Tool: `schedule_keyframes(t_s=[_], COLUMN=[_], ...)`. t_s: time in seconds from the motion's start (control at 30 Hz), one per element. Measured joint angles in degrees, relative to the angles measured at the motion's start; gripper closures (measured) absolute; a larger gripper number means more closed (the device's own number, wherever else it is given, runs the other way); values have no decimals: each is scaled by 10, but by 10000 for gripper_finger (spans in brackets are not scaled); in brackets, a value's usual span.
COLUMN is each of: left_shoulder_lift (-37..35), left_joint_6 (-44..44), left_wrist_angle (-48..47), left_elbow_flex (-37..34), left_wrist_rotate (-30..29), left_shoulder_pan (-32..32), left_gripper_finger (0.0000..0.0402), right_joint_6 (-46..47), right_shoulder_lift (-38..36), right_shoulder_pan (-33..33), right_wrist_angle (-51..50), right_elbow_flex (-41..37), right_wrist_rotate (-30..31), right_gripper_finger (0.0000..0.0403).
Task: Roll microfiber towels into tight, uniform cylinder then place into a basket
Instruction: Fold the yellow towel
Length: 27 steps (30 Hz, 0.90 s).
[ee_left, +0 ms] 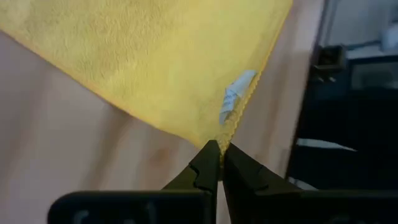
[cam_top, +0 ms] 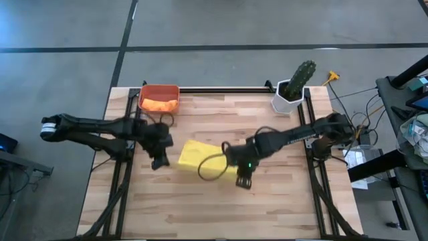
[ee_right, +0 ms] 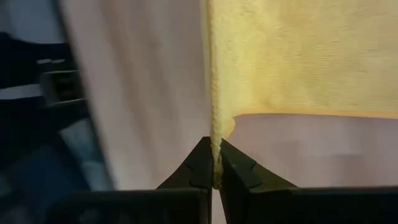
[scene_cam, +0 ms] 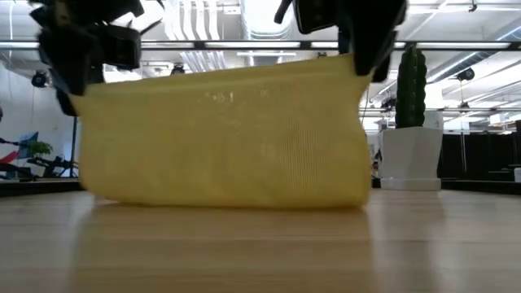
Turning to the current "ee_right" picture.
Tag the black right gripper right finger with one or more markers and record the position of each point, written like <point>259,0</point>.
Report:
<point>236,177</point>

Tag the yellow microfiber towel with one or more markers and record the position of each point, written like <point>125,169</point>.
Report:
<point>295,56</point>

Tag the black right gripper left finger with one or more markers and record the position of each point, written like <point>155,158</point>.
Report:
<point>200,174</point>

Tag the black aluminium table frame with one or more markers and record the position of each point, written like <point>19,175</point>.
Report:
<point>25,124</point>

